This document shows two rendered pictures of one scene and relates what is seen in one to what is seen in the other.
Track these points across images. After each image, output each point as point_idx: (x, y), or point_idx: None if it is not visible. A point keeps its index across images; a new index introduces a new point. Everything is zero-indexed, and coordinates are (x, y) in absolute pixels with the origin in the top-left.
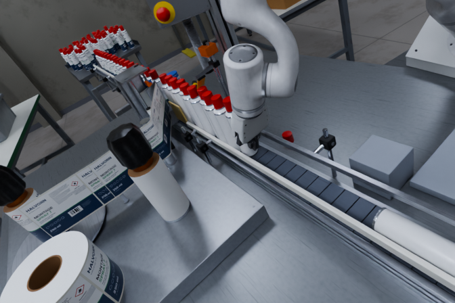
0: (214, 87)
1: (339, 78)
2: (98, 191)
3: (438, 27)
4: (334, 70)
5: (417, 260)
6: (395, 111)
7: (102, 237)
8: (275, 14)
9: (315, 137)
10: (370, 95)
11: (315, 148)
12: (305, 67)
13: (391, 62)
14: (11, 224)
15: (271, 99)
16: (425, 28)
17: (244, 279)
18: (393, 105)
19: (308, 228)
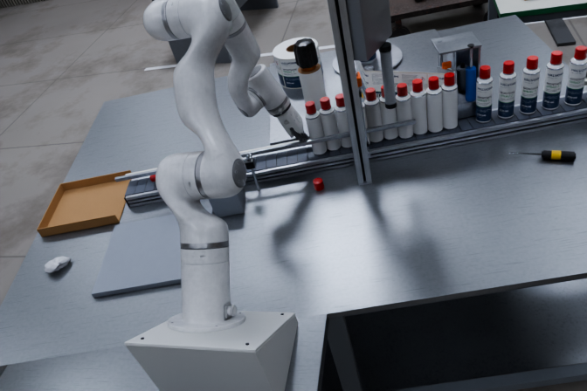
0: (523, 174)
1: (356, 268)
2: None
3: (261, 323)
4: (379, 278)
5: None
6: (261, 256)
7: (340, 78)
8: (236, 72)
9: (300, 202)
10: (298, 261)
11: (291, 195)
12: (434, 266)
13: (320, 322)
14: (421, 32)
15: (400, 205)
16: (278, 323)
17: (254, 134)
18: (267, 261)
19: None
